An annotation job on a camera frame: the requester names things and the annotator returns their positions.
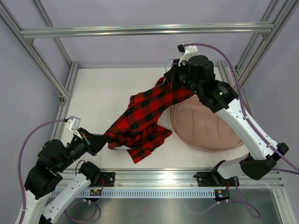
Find pink translucent plastic basin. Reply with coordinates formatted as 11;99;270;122
170;96;243;152

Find red black plaid shirt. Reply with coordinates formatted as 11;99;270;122
104;77;193;163

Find right aluminium frame posts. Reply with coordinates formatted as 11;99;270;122
216;0;299;96

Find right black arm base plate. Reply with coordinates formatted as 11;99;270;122
193;171;221;187

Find aluminium frame top crossbar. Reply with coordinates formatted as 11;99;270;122
20;22;274;39

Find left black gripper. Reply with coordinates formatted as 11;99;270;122
57;127;111;172

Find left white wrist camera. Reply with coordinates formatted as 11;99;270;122
64;116;82;138

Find white slotted cable duct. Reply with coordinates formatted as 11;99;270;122
40;189;215;198

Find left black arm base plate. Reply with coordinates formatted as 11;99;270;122
87;172;116;187

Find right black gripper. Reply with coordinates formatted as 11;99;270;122
166;58;202;96

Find left aluminium frame posts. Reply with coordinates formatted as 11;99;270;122
0;0;80;105

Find front aluminium rail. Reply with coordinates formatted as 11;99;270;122
32;169;285;189

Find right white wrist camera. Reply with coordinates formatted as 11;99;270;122
177;42;198;66

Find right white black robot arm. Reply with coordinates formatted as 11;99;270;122
164;55;289;185

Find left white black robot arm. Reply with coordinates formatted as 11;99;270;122
16;128;110;224

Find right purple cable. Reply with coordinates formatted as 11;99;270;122
186;42;299;219

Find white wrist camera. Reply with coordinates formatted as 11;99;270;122
177;42;198;66
64;116;82;138

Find aluminium frame posts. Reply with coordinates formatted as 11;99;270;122
0;0;80;105
216;0;299;96

